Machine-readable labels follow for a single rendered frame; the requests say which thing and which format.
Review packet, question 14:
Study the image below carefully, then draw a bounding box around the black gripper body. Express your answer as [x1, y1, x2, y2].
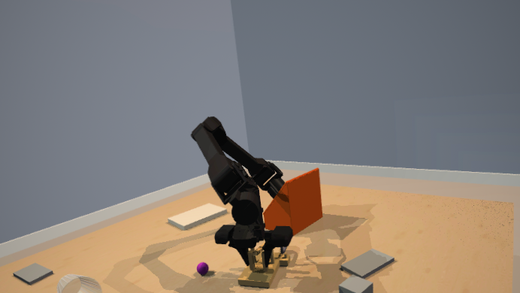
[215, 208, 293, 247]

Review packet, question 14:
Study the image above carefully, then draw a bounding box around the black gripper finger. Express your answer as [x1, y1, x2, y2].
[229, 244, 249, 266]
[262, 243, 276, 267]

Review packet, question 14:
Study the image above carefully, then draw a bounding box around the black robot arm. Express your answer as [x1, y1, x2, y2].
[191, 116, 285, 249]

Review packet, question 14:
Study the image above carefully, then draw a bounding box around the purple ball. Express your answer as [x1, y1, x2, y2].
[197, 262, 209, 275]

